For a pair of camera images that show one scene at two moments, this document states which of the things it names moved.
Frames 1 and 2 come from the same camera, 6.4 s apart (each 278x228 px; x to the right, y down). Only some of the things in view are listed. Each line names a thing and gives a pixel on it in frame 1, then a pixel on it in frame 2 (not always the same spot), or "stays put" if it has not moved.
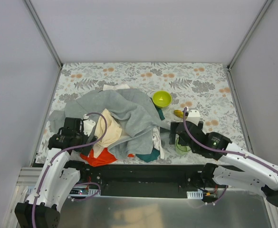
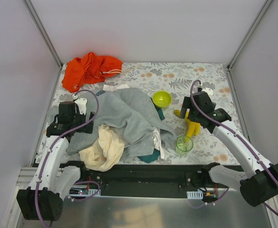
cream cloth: x=114 y=131 -> x=105 y=153
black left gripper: x=87 y=146 -> x=87 y=123
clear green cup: x=181 y=150 stays put
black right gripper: x=179 y=128 -> x=186 y=107
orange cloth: x=106 y=158 -> x=91 y=69
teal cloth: x=149 y=157 stays put
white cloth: x=156 y=141 stays put
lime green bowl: x=161 y=99 stays put
